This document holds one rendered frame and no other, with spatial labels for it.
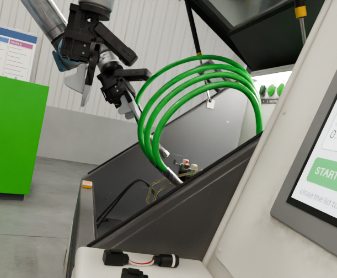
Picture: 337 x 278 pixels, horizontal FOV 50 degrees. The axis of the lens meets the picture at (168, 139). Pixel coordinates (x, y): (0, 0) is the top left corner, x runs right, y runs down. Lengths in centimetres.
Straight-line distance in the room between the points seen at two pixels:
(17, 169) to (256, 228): 380
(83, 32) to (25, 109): 335
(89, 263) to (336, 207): 35
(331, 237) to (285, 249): 8
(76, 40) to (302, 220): 57
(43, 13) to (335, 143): 85
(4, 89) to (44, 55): 336
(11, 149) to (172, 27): 495
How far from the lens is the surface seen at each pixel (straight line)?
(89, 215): 91
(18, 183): 428
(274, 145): 61
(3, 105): 412
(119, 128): 761
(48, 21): 110
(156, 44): 791
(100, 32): 82
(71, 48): 80
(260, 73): 128
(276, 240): 52
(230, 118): 136
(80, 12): 83
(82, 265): 57
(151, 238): 65
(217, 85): 75
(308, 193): 49
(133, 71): 113
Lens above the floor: 121
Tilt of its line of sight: 3 degrees down
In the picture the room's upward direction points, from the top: 12 degrees clockwise
